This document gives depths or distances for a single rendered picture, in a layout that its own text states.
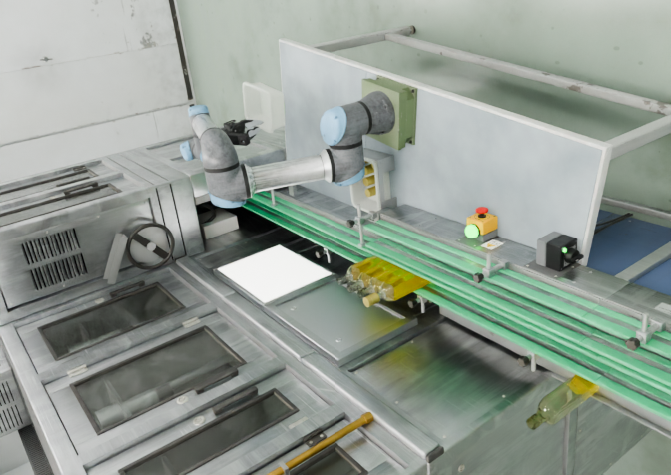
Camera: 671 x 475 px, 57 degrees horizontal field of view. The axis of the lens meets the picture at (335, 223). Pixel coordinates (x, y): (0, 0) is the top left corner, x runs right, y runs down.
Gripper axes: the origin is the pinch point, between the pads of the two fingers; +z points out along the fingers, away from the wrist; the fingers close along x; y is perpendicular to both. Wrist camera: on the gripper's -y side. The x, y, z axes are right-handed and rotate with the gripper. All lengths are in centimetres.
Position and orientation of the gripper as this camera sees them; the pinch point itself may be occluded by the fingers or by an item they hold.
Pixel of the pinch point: (261, 124)
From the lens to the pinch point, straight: 263.8
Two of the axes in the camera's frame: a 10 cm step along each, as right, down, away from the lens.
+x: 1.3, 8.4, 5.3
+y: -6.0, -3.6, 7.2
